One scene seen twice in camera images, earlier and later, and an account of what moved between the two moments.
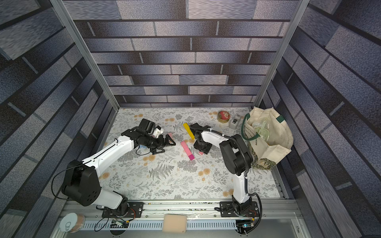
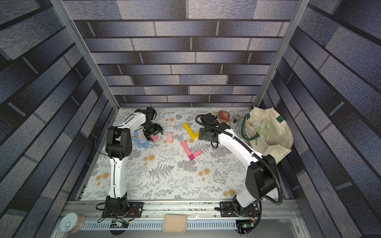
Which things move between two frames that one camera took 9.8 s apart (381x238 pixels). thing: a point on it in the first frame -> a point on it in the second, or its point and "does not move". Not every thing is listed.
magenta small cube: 191,157 does not move
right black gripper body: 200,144 -> 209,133
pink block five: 185,147 does not move
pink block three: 187,149 does not move
